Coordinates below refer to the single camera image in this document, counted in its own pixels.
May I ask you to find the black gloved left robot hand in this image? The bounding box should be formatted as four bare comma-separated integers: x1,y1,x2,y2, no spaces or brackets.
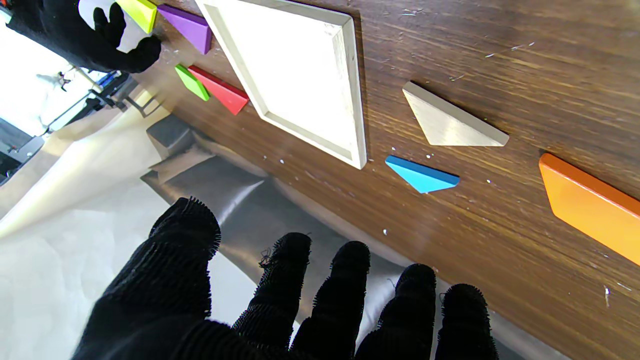
72,196,501,360

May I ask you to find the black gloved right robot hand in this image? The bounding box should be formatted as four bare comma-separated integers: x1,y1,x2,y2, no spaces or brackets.
5,0,162,74

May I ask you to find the large yellow tangram triangle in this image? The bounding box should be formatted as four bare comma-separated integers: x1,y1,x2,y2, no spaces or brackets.
116,0,159,34

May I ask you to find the large red tangram triangle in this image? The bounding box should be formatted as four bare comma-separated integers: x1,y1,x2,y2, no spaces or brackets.
187,65,250,116

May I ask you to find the small blue tangram triangle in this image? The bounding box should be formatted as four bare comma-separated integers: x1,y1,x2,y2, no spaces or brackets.
385,155,460,194

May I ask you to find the purple tangram triangle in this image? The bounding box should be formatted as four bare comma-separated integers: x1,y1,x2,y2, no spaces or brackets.
157,4,213,55

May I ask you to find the green tangram square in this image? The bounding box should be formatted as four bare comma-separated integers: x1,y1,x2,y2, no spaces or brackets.
174,64,211,102

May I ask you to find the square wooden tangram tray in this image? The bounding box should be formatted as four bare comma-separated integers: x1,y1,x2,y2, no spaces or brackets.
194,0,368,170

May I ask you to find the natural wood tangram triangle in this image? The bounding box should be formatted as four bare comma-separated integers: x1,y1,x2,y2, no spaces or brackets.
402,81,510,147

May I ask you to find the orange tangram parallelogram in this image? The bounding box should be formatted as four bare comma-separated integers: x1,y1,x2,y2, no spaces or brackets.
538,152,640,267

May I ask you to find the brown sofa cushion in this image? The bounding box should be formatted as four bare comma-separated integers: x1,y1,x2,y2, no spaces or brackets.
150,147,218,183

